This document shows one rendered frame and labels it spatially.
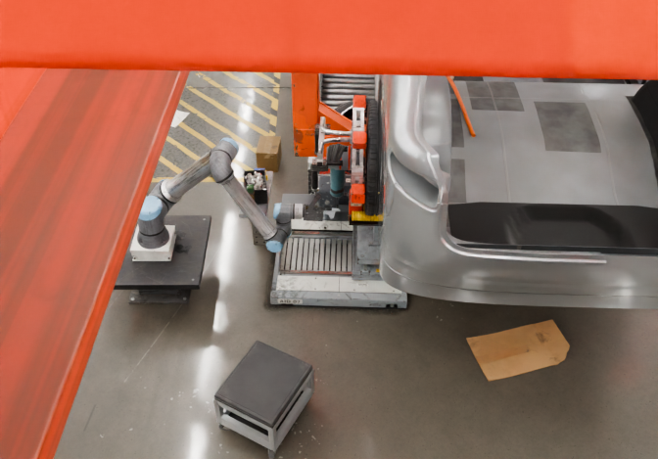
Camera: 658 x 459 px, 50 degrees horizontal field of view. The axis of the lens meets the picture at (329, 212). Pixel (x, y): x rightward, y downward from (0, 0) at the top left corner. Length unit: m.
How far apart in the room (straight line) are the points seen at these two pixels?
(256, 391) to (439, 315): 1.33
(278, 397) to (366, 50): 3.43
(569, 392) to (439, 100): 1.76
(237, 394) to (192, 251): 1.11
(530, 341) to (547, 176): 1.01
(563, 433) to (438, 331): 0.89
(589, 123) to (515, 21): 4.09
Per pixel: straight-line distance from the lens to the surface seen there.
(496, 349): 4.27
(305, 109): 4.40
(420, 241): 3.06
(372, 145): 3.75
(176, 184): 4.17
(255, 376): 3.66
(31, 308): 0.46
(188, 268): 4.25
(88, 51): 0.19
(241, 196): 3.86
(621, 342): 4.54
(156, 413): 4.03
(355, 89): 5.83
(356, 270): 4.38
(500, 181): 3.86
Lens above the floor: 3.32
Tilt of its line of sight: 42 degrees down
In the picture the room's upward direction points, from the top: straight up
